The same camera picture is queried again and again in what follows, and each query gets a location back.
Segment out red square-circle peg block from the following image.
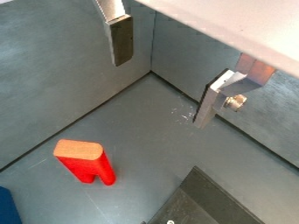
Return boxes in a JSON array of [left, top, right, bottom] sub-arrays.
[[54, 139, 116, 186]]

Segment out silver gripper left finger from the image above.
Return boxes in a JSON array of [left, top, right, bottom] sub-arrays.
[[92, 0, 134, 67]]

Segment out blue shape sorter board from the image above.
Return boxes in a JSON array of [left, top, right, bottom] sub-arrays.
[[0, 186, 23, 224]]

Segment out black curved holder stand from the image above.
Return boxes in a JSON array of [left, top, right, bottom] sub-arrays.
[[147, 166, 266, 224]]

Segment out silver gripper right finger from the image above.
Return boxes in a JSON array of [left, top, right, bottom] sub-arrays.
[[194, 53, 277, 129]]

